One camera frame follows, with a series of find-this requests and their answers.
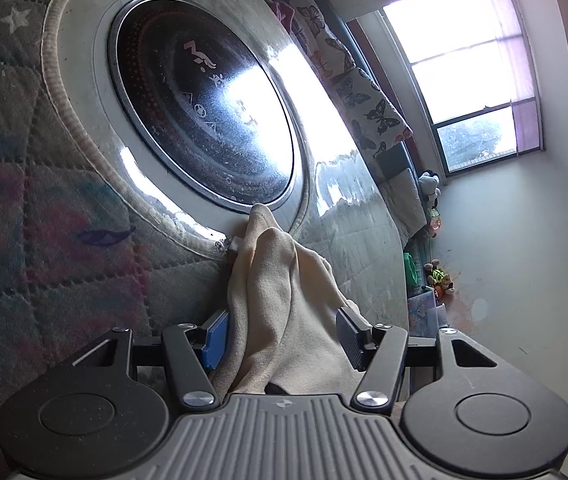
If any blue corner sofa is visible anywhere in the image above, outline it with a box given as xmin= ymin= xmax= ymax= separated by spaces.
xmin=236 ymin=0 xmax=445 ymax=341

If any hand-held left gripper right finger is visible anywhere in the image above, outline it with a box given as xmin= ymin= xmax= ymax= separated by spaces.
xmin=336 ymin=306 xmax=497 ymax=409

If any purple curtain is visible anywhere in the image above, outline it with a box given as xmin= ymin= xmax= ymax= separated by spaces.
xmin=484 ymin=0 xmax=545 ymax=153

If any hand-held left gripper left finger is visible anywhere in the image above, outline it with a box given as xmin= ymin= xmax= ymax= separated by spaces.
xmin=71 ymin=310 xmax=229 ymax=409

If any round black induction cooker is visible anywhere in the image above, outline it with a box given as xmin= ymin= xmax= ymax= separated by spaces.
xmin=108 ymin=0 xmax=297 ymax=213

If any clear plastic storage box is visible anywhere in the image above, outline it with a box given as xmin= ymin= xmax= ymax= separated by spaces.
xmin=406 ymin=292 xmax=450 ymax=341

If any butterfly print cushion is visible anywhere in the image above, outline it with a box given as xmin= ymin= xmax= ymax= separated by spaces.
xmin=284 ymin=0 xmax=357 ymax=73
xmin=336 ymin=67 xmax=413 ymax=161

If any pink cloth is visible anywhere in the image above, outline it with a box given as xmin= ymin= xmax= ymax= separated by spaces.
xmin=264 ymin=0 xmax=297 ymax=33

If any window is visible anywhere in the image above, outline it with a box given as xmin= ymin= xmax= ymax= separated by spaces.
xmin=381 ymin=0 xmax=545 ymax=176

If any orange green toy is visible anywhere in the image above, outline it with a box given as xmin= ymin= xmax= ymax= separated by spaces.
xmin=424 ymin=260 xmax=456 ymax=301

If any cream fleece garment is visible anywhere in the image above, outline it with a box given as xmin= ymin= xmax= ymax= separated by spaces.
xmin=211 ymin=203 xmax=405 ymax=401

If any green bowl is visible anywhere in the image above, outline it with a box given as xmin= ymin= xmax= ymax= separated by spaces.
xmin=403 ymin=252 xmax=422 ymax=293

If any panda plush toy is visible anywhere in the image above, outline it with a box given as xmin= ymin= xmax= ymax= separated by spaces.
xmin=418 ymin=170 xmax=445 ymax=211

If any grey cushion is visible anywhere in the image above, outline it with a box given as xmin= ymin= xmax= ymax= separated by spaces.
xmin=381 ymin=167 xmax=427 ymax=241

